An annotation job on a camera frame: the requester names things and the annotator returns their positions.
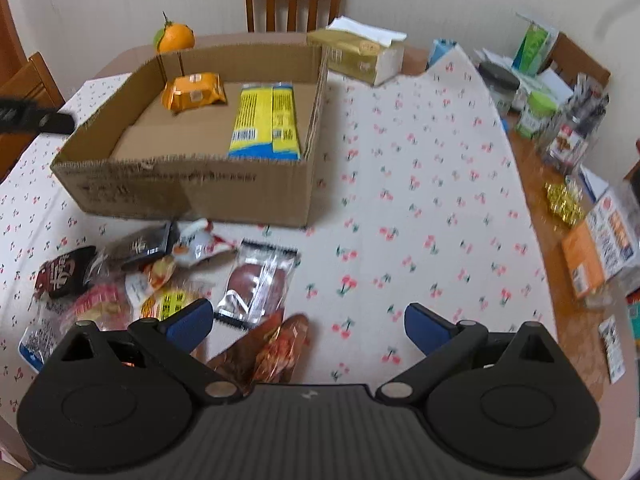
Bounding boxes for black red beef snack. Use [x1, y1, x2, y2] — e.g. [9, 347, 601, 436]
[35, 246, 96, 299]

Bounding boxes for cardboard box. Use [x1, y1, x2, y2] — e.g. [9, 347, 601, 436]
[51, 44, 328, 228]

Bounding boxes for left wooden chair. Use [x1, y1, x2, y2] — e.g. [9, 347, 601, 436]
[0, 51, 66, 181]

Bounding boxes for dark jerky clear packet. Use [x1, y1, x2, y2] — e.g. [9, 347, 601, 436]
[85, 222, 178, 285]

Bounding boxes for green white carton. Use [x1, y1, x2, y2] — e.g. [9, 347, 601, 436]
[511, 12, 560, 77]

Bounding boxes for sausage clear packet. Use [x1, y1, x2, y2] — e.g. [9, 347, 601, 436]
[214, 240, 300, 330]

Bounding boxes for yellow blue snack bag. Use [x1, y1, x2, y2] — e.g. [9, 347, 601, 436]
[228, 82, 300, 160]

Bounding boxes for light blue small box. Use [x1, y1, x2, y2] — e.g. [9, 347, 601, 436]
[427, 38, 457, 66]

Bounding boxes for orange snack packet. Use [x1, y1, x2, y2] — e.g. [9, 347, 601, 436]
[160, 73, 227, 114]

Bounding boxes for gold wrapped candies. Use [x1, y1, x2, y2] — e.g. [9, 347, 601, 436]
[544, 177, 586, 228]

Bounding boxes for orange fruit with leaf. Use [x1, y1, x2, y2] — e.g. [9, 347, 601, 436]
[153, 13, 195, 53]

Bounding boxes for orange foil snack bag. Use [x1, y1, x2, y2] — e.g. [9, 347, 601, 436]
[207, 309, 309, 394]

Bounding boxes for orange label plastic container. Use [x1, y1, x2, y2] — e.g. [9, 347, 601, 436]
[561, 180, 639, 304]

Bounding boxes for yellow rice cracker pack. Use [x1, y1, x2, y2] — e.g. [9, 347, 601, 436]
[124, 256, 215, 321]

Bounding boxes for green lid jar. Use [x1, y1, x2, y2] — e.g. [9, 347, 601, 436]
[515, 91, 558, 140]

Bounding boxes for gold tissue box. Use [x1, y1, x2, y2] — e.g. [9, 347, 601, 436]
[306, 16, 407, 87]

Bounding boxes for white blue snack packet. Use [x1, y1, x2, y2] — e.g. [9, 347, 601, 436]
[17, 309, 63, 373]

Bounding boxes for black lid jar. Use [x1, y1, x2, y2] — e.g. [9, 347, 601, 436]
[477, 61, 521, 117]

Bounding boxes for cherry print tablecloth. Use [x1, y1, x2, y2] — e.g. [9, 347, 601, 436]
[1, 47, 558, 427]

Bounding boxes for pink snack packet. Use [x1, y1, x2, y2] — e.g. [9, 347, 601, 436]
[60, 282, 132, 335]

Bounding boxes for clear jar with sachets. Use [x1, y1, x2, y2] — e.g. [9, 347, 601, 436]
[537, 73, 610, 176]

